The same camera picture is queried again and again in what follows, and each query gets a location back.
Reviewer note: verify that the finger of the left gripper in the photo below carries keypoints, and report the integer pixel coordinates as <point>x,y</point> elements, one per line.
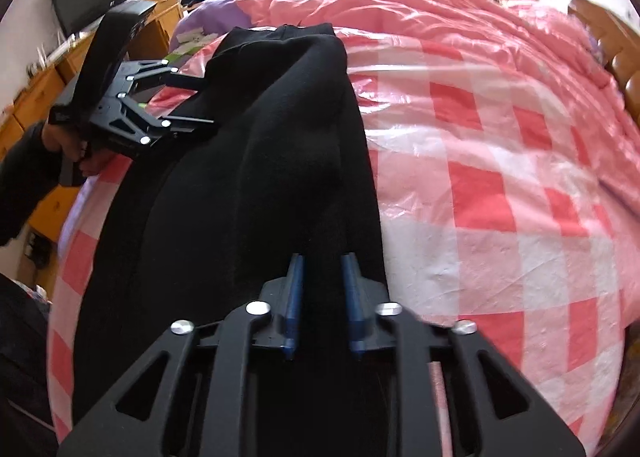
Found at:
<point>177,125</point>
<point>183,81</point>

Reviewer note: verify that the wooden dresser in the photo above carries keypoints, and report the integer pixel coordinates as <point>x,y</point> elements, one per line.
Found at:
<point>36,99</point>

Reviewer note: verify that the person's left hand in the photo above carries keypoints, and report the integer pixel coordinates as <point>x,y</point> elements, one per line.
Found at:
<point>56,138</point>

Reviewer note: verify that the wooden headboard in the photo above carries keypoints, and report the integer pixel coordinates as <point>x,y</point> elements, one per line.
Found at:
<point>619,45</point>

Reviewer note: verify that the purple floral blanket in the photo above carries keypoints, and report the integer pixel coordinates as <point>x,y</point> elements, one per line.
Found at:
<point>212,16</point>

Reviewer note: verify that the pink checkered bed sheet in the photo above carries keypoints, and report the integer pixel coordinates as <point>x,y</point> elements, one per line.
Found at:
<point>509,213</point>

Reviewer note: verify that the pink quilt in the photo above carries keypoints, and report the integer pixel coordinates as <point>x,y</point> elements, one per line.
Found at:
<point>523,34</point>

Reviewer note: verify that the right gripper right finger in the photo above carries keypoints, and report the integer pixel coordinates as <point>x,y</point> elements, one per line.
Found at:
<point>369,310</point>

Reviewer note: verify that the black pants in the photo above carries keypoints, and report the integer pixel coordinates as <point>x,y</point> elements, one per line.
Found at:
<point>200,222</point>

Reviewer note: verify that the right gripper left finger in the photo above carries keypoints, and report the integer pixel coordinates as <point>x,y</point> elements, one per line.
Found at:
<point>283,295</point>

